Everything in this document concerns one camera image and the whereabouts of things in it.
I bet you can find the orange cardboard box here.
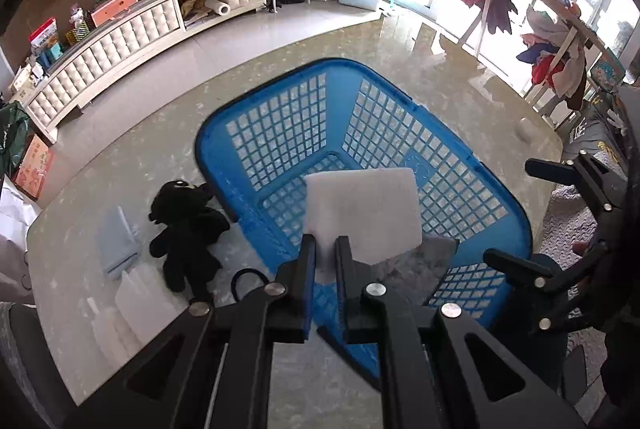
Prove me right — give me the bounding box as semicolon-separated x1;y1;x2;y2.
13;134;55;200

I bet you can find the grey patterned rug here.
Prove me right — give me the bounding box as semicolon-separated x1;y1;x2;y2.
539;186;613;390

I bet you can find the light blue cloth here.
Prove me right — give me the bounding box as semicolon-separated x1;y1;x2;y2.
97;206;141;277

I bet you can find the blue plastic laundry basket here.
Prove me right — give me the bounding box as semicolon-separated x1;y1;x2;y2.
195;58;533;390

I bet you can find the white paper bag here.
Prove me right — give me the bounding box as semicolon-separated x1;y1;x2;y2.
0;176;44;291

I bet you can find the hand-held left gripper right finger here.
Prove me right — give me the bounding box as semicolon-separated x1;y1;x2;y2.
336;236;586;429

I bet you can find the grey chair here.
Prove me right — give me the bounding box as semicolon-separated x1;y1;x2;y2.
0;301;78;429

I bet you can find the white tufted long cabinet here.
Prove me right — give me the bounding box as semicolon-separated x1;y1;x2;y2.
22;0;267;145

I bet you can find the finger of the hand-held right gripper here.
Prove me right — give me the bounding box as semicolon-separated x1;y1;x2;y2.
525;152;627;216
483;243;610;336

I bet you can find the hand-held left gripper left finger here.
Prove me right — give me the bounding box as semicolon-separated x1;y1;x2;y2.
65;234;321;429

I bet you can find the red and white box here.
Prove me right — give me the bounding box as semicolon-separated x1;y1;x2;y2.
28;18;59;55

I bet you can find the white cloth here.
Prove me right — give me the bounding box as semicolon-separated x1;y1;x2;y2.
303;168;423;285

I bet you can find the black hair tie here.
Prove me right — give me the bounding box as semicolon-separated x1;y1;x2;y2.
231;268;271;306

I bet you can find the pink box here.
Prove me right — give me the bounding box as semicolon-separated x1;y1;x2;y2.
91;0;139;28

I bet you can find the black plush bear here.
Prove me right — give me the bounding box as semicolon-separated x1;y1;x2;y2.
149;179;232;302

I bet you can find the grey sponge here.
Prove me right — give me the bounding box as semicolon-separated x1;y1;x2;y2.
372;236;460;307

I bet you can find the dark green plastic bag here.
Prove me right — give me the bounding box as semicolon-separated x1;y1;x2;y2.
0;102;31;181

